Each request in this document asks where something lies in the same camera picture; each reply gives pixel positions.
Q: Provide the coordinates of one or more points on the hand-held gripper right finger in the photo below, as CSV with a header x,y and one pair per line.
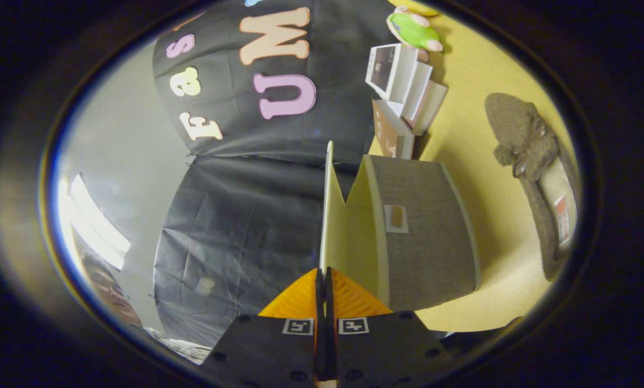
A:
x,y
386,350

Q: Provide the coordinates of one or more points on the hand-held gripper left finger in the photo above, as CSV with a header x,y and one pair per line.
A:
x,y
268,350

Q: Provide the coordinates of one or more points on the grey fabric storage box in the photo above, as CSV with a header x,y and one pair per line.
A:
x,y
424,242

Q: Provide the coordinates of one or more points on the brown fuzzy slipper shoe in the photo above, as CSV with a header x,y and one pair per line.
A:
x,y
521,134

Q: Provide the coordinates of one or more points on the ceiling light panel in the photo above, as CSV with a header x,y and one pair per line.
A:
x,y
98,226

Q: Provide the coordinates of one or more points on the brown book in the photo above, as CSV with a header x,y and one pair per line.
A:
x,y
386,132

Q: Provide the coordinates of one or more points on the plain white book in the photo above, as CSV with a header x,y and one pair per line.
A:
x,y
430,108
417,89

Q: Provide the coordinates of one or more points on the white book with dark cover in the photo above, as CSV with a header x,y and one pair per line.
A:
x,y
383,67

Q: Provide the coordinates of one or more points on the green plush toy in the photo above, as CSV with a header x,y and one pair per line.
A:
x,y
410,29

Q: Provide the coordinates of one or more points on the yellow plush toy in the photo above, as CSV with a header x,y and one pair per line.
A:
x,y
416,6

